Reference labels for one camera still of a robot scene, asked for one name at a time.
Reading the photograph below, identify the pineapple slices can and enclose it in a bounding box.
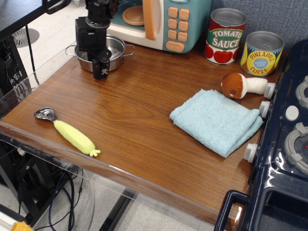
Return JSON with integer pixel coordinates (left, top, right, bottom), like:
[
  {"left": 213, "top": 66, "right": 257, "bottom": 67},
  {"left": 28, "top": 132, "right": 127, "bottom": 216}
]
[{"left": 240, "top": 31, "right": 285, "bottom": 77}]

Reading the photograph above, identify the dark blue toy stove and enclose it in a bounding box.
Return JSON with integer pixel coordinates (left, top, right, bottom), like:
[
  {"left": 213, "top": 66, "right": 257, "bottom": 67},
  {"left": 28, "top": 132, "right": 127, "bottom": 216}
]
[{"left": 215, "top": 40, "right": 308, "bottom": 231}]

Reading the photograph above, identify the black desk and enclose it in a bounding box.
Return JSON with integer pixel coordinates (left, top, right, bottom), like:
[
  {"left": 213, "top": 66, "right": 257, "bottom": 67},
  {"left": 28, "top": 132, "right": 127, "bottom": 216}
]
[{"left": 0, "top": 0, "right": 65, "bottom": 40}]

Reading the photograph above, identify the tomato sauce can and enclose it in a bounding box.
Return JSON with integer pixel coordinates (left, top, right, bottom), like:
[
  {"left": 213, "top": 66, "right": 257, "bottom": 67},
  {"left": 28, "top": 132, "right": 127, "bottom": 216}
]
[{"left": 204, "top": 8, "right": 247, "bottom": 64}]

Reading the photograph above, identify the black cable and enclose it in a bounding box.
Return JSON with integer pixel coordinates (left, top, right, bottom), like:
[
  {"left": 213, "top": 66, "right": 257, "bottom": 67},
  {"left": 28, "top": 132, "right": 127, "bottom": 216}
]
[{"left": 25, "top": 25, "right": 40, "bottom": 86}]

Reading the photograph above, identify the blue cable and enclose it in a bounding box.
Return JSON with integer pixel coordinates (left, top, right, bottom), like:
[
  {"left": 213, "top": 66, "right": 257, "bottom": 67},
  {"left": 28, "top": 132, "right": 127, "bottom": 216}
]
[{"left": 49, "top": 168, "right": 75, "bottom": 231}]

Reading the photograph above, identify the plush brown mushroom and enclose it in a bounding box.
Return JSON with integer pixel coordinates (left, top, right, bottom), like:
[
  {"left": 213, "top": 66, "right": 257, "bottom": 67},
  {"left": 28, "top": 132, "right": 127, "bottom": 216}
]
[{"left": 220, "top": 73, "right": 268, "bottom": 99}]

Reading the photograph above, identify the black computer tower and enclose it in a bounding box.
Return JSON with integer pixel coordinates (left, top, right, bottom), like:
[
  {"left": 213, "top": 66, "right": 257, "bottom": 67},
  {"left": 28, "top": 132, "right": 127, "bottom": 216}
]
[{"left": 0, "top": 36, "right": 31, "bottom": 98}]

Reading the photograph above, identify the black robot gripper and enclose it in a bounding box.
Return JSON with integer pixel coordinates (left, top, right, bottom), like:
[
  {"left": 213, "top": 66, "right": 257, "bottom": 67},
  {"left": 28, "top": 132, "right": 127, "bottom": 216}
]
[{"left": 76, "top": 0, "right": 119, "bottom": 79}]

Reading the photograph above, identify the black table leg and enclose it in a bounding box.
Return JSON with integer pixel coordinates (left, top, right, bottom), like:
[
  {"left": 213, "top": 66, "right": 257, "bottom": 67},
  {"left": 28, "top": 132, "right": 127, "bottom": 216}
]
[{"left": 99, "top": 195, "right": 131, "bottom": 231}]

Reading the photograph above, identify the yellow handled scoop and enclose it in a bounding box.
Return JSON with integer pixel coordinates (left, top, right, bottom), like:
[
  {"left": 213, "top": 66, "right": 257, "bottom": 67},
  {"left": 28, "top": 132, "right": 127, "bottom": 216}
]
[{"left": 34, "top": 108, "right": 101, "bottom": 157}]

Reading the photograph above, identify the light blue folded cloth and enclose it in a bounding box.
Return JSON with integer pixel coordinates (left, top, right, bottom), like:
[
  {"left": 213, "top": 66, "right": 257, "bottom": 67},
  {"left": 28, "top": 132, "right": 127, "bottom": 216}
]
[{"left": 169, "top": 90, "right": 263, "bottom": 158}]

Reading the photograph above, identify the silver metal pot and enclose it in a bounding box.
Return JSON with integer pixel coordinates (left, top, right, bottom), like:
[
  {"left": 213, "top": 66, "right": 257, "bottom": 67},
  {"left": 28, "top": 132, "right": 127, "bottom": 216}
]
[{"left": 64, "top": 35, "right": 136, "bottom": 72}]

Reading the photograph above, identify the blue toy microwave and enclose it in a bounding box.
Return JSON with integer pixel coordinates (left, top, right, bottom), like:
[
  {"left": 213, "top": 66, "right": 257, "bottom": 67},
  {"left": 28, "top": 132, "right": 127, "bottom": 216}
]
[{"left": 107, "top": 0, "right": 211, "bottom": 53}]

